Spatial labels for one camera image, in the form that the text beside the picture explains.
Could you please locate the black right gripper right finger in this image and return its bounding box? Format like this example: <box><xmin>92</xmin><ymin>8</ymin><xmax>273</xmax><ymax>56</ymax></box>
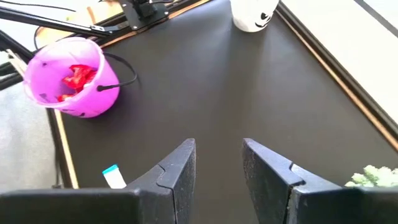
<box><xmin>242</xmin><ymin>138</ymin><xmax>398</xmax><ymax>224</ymax></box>

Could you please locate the white blue Hershey's bar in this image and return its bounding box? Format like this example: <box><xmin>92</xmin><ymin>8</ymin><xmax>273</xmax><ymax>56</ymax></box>
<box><xmin>101</xmin><ymin>164</ymin><xmax>127</xmax><ymax>190</ymax></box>

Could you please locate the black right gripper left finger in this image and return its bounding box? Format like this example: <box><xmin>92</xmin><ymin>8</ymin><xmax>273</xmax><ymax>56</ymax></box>
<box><xmin>0</xmin><ymin>138</ymin><xmax>197</xmax><ymax>224</ymax></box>

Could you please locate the black textured table mat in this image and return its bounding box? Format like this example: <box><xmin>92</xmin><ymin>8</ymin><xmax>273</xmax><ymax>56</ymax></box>
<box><xmin>60</xmin><ymin>0</ymin><xmax>398</xmax><ymax>224</ymax></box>

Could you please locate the white plastic bucket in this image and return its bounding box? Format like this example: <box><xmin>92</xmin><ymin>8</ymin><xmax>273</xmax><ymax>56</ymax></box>
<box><xmin>229</xmin><ymin>0</ymin><xmax>280</xmax><ymax>34</ymax></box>

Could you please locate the artificial succulent in pot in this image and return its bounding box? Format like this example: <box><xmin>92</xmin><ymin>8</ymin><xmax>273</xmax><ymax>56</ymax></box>
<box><xmin>344</xmin><ymin>164</ymin><xmax>398</xmax><ymax>189</ymax></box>

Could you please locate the purple plastic bucket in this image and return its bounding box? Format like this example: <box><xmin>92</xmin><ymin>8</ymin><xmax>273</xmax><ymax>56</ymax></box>
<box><xmin>22</xmin><ymin>36</ymin><xmax>139</xmax><ymax>119</ymax></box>

